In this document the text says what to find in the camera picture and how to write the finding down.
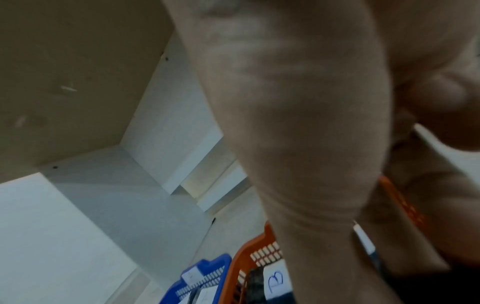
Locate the person's right hand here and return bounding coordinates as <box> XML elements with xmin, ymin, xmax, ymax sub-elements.
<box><xmin>162</xmin><ymin>0</ymin><xmax>480</xmax><ymax>304</ymax></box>

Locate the white desk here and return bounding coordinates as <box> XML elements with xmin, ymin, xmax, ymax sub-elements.
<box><xmin>0</xmin><ymin>0</ymin><xmax>264</xmax><ymax>304</ymax></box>

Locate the blue plastic basket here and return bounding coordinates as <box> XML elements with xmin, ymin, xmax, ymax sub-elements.
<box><xmin>159</xmin><ymin>253</ymin><xmax>233</xmax><ymax>304</ymax></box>

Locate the orange plastic basket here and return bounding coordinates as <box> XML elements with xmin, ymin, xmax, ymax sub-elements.
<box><xmin>217</xmin><ymin>175</ymin><xmax>429</xmax><ymax>304</ymax></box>

